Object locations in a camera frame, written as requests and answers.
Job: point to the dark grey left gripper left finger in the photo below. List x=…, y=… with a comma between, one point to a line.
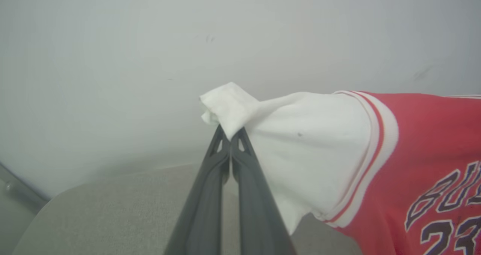
x=204, y=202

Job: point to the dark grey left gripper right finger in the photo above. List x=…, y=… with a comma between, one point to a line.
x=255, y=210

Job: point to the grey fabric sofa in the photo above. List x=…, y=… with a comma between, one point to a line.
x=124, y=213

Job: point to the red and white basketball jersey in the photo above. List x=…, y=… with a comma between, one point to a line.
x=338, y=161

